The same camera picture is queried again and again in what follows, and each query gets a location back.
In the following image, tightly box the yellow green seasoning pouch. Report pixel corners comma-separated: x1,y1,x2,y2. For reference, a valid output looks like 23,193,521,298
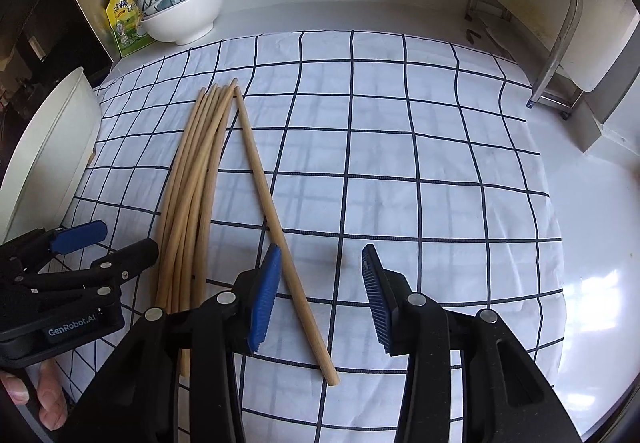
105,0,154,58

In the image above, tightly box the white round basin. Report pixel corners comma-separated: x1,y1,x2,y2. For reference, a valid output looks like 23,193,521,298
1,67,102,243

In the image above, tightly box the white checked cloth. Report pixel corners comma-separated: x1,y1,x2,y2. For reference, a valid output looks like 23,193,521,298
51,30,565,442

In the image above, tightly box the metal dish rack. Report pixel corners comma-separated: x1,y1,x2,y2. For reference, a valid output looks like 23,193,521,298
464,0,584,119

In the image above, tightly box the large white bowl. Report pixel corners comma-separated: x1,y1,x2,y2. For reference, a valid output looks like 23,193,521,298
141,0,224,46

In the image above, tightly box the person's left hand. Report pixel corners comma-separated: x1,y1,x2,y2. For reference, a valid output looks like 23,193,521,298
1,359,67,431

